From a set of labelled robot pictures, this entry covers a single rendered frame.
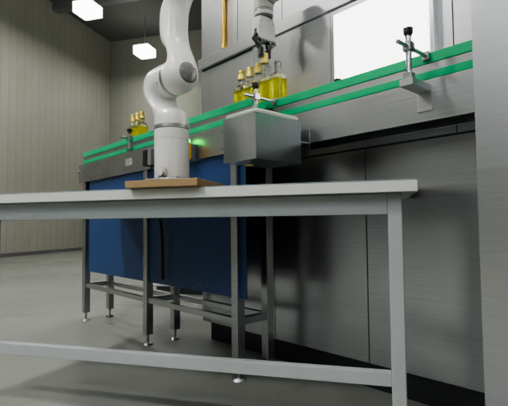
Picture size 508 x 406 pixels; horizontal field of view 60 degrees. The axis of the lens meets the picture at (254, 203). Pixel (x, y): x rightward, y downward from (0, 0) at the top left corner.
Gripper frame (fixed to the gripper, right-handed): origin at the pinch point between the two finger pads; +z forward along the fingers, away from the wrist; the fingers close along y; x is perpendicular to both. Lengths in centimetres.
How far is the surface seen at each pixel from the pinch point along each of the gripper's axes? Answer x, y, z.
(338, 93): 39.9, 2.1, 26.5
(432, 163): 64, -17, 53
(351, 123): 47, 4, 39
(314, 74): 16.2, -13.8, 10.1
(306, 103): 25.2, 2.1, 27.2
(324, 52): 21.5, -13.8, 2.4
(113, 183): -121, 12, 47
